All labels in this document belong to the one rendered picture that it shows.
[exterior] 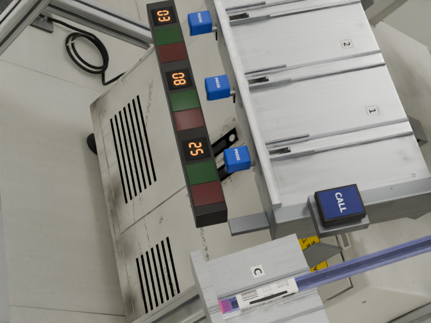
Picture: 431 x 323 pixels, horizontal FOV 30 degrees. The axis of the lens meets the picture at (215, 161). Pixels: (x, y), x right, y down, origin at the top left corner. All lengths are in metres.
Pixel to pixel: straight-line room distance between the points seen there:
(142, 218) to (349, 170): 0.73
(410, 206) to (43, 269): 0.87
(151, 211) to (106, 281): 0.20
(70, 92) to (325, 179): 1.09
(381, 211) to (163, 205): 0.69
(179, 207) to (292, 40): 0.56
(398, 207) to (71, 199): 0.95
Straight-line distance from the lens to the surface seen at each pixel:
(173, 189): 1.58
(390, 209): 1.00
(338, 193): 0.93
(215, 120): 1.53
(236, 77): 1.03
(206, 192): 0.98
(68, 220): 1.75
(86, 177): 1.85
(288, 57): 1.08
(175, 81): 1.07
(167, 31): 1.12
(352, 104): 1.05
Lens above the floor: 1.23
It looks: 34 degrees down
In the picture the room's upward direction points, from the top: 54 degrees clockwise
